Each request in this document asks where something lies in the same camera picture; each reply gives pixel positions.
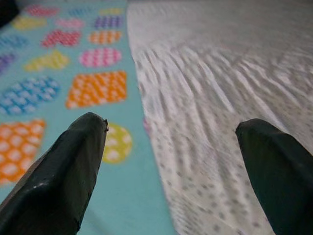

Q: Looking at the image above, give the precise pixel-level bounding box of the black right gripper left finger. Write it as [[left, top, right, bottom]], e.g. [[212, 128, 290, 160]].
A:
[[0, 112, 110, 235]]

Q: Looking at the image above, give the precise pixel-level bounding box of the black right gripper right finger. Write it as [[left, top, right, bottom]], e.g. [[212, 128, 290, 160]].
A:
[[235, 118, 313, 235]]

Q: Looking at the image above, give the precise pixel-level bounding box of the teal blanket with colourful shapes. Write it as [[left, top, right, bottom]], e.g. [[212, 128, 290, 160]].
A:
[[0, 0, 178, 235]]

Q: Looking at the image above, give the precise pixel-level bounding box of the beige quilted mattress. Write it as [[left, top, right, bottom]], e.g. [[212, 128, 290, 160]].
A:
[[126, 0, 313, 235]]

